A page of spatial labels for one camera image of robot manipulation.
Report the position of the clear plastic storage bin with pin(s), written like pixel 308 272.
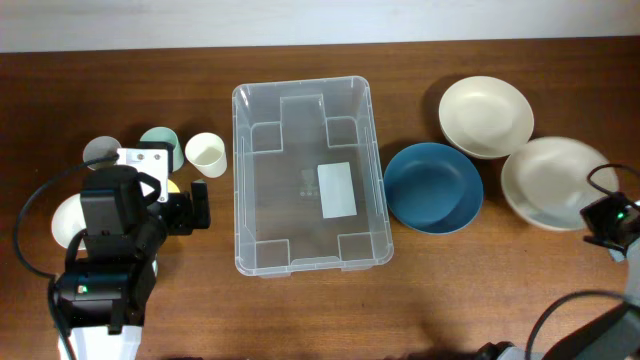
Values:
pixel 282 131

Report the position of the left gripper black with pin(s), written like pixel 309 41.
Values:
pixel 179 202

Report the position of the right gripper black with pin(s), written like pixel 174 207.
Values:
pixel 593 214

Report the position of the cream bowl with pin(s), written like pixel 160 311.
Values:
pixel 485 117
pixel 545 182

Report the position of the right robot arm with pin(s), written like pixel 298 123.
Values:
pixel 612 335

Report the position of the cream cup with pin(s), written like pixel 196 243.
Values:
pixel 207 152

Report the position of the white small bowl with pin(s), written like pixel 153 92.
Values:
pixel 68 220

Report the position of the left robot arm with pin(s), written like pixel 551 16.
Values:
pixel 98 303

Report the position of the white label in bin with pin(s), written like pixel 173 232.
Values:
pixel 336 190

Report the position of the mint green cup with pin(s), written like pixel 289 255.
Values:
pixel 164 138

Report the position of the grey cup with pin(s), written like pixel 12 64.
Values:
pixel 101 146

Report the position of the dark blue bowl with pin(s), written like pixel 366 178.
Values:
pixel 433 188

